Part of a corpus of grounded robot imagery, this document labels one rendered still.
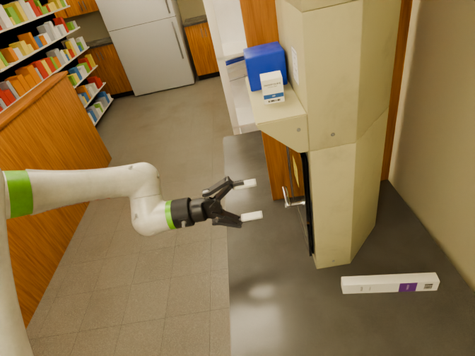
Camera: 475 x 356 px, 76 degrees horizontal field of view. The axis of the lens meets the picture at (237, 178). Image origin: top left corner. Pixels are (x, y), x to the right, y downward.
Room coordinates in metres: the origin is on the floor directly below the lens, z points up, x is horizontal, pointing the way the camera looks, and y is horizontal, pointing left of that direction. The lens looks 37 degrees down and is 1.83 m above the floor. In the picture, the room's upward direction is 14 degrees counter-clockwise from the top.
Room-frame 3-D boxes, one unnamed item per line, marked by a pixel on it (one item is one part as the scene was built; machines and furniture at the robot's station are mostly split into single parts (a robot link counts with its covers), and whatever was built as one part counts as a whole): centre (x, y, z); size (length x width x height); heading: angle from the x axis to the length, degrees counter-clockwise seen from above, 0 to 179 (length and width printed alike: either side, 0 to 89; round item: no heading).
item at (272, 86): (0.71, -0.14, 1.54); 0.05 x 0.05 x 0.06; 81
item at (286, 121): (0.75, -0.14, 1.46); 0.32 x 0.12 x 0.10; 175
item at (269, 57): (0.83, -0.15, 1.56); 0.10 x 0.10 x 0.09; 85
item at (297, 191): (0.75, -0.19, 1.19); 0.30 x 0.01 x 0.40; 173
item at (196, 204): (0.72, 0.12, 1.20); 0.09 x 0.07 x 0.08; 85
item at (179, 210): (0.73, 0.19, 1.20); 0.12 x 0.06 x 0.09; 175
